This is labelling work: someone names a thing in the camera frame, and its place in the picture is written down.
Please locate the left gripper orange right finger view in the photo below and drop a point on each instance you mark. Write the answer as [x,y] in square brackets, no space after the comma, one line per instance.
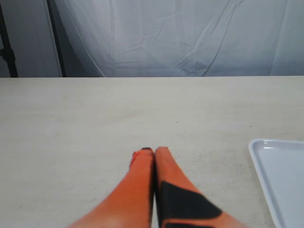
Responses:
[180,204]

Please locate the black stand pole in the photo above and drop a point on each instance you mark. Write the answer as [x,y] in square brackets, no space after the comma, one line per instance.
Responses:
[7,52]

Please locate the white plastic tray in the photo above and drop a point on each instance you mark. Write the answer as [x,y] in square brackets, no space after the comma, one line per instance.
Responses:
[279,165]

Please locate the white backdrop cloth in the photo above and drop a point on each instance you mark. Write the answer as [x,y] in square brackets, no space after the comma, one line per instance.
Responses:
[145,38]

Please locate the left gripper orange left finger view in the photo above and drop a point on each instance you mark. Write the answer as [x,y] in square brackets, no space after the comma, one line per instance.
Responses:
[130,204]

